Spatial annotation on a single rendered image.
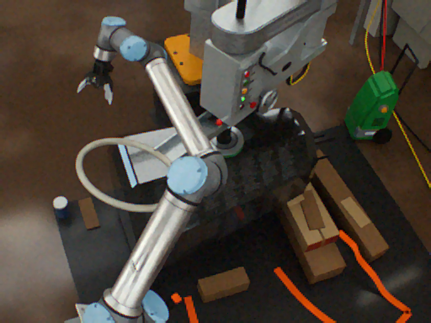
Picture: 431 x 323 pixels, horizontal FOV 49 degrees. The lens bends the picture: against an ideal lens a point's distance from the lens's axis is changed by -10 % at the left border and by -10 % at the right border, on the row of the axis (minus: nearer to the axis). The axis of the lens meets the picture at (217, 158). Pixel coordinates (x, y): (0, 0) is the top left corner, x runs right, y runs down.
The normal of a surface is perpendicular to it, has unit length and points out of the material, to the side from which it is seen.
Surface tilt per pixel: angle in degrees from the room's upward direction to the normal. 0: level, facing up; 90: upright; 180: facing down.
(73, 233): 0
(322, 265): 0
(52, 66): 0
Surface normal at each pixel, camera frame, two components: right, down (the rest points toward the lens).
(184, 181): -0.42, -0.22
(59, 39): 0.07, -0.63
